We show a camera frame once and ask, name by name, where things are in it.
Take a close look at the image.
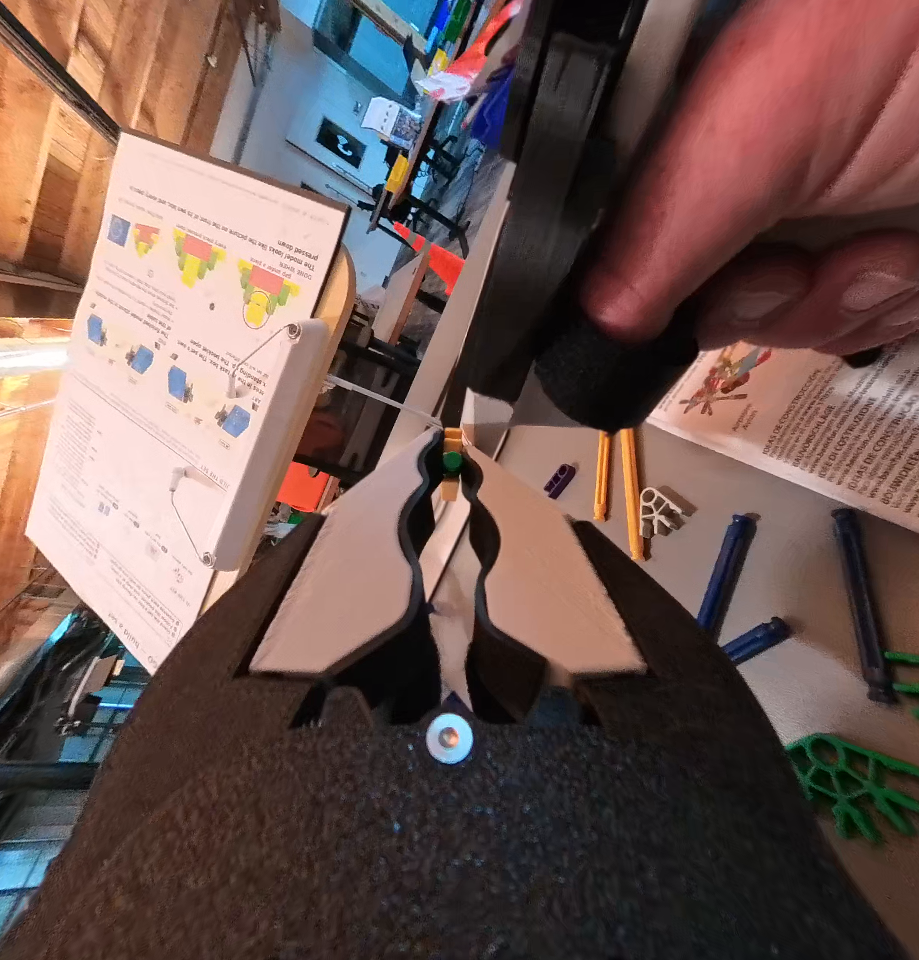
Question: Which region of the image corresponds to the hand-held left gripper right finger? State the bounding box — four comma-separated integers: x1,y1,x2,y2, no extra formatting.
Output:
459,442,650,680

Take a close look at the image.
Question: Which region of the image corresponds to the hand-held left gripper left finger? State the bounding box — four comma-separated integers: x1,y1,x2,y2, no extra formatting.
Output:
248,431,444,680

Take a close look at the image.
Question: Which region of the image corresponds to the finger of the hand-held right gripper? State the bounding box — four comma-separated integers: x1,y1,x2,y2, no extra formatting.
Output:
465,422,584,460
461,387,539,426

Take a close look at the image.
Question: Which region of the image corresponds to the yellow rod with connectors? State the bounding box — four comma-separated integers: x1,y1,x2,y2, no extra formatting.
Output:
443,427,467,502

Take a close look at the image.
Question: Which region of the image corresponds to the pale grey small connector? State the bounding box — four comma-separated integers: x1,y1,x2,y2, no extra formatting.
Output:
638,486,695,539

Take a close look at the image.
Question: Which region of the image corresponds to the dark blue rod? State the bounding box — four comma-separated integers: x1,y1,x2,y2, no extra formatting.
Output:
695,513,758,633
720,616,793,666
830,507,899,706

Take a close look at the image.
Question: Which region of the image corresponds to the white instruction booklet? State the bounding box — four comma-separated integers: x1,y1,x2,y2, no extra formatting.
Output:
645,330,919,541

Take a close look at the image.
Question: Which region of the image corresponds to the person's right hand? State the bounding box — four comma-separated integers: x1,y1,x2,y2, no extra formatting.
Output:
579,0,919,359

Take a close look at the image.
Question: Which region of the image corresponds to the orange plastic crate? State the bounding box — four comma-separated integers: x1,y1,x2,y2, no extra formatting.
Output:
275,461,333,519

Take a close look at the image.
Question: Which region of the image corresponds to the background table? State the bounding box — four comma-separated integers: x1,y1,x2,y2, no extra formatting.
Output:
365,75,472,241

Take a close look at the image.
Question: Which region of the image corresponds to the red and white plastic bag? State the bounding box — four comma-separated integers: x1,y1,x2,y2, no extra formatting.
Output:
418,0,524,102

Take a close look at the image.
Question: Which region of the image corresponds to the white book stand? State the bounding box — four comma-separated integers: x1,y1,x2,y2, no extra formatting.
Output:
200,243,358,601

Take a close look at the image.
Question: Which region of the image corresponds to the printed instruction sheet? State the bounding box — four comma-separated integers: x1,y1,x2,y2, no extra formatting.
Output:
24,131,352,669

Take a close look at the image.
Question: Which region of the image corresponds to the white wall notice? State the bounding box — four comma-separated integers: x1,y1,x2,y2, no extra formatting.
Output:
360,96,422,149

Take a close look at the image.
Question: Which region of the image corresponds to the black wall sign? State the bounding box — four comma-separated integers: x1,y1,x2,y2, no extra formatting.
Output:
313,114,371,171

